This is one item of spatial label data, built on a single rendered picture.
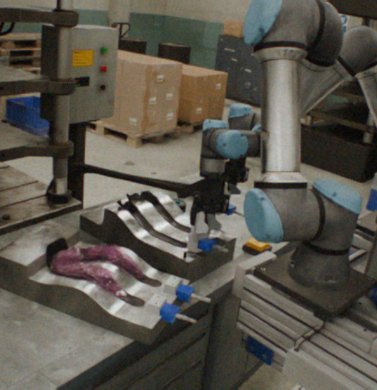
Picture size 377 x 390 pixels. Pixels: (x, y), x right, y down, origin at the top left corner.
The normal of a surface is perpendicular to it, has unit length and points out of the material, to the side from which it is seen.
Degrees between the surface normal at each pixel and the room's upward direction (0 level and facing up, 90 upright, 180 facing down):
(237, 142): 79
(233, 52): 90
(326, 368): 0
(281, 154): 72
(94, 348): 0
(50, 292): 90
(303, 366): 90
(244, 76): 90
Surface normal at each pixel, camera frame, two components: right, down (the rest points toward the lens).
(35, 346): 0.11, -0.92
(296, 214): 0.33, 0.05
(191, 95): -0.55, 0.27
